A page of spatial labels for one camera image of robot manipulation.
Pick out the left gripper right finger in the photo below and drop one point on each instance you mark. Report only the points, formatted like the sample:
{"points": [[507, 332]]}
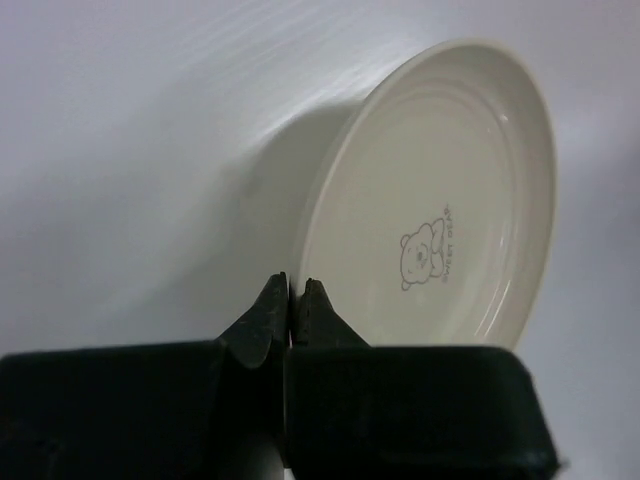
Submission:
{"points": [[353, 411]]}

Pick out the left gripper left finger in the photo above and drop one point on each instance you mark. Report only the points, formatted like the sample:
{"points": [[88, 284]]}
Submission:
{"points": [[163, 411]]}

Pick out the cream plate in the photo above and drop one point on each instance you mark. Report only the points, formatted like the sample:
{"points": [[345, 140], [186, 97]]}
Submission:
{"points": [[430, 218]]}

